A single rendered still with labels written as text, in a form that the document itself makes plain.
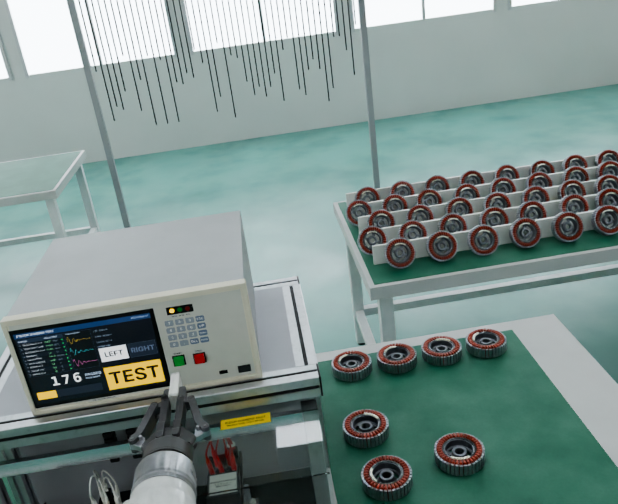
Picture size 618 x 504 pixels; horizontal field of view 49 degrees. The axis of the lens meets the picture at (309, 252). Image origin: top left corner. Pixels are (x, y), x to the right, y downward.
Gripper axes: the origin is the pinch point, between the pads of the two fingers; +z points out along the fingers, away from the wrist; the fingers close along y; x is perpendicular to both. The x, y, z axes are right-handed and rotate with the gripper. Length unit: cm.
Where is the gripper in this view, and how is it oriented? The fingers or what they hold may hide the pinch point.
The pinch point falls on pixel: (175, 390)
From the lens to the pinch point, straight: 121.8
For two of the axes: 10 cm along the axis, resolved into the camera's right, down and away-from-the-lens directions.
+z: -1.1, -4.0, 9.1
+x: -1.2, -9.0, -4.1
